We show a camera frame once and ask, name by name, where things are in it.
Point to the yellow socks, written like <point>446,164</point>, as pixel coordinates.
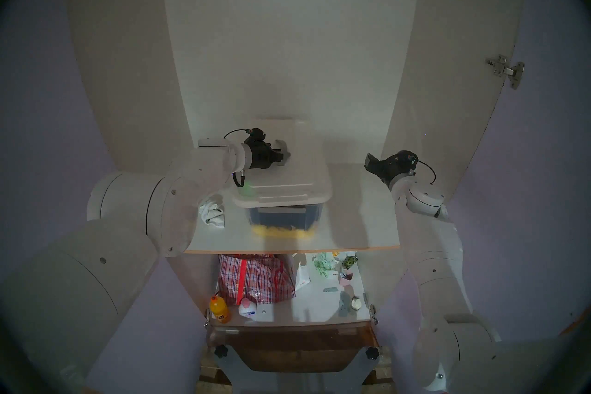
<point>286,232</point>

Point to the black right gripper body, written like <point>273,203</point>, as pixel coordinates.
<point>392,167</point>

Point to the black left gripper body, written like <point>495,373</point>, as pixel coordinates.
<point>261,156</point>

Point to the pink cup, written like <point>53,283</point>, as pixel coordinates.
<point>346,277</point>

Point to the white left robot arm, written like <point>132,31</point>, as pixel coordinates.
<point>138,222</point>

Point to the clear plastic storage bin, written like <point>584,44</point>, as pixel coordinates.
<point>286,216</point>

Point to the white wardrobe cabinet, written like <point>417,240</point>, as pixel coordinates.
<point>295,51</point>

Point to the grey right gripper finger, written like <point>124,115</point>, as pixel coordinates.
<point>370,161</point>
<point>376,174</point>

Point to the orange bottle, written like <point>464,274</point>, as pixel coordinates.
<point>220,310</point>

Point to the red plaid bag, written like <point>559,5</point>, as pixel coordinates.
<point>254,277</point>

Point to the grey comb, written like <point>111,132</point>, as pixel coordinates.
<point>331,289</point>

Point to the small round white object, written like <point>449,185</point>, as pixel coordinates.
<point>356,303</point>

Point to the black knob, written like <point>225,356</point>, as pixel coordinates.
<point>221,351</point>
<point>372,353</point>

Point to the white bin lid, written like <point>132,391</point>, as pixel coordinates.
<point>286,180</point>

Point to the metal cabinet door hinge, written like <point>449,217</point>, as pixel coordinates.
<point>508,71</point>

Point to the small green plant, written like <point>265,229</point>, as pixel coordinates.
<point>349,262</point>

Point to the green white plastic bag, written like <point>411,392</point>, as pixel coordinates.
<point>325,264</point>

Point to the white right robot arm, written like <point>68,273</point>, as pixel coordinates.
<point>434,259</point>

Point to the grey robot torso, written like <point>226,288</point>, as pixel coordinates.
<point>233,374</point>

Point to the white bottle pink cap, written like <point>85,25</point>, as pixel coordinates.
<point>248,309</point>

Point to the white sock pair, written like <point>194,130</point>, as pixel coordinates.
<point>212,213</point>

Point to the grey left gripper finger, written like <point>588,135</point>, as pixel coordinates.
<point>284,158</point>
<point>280,144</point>

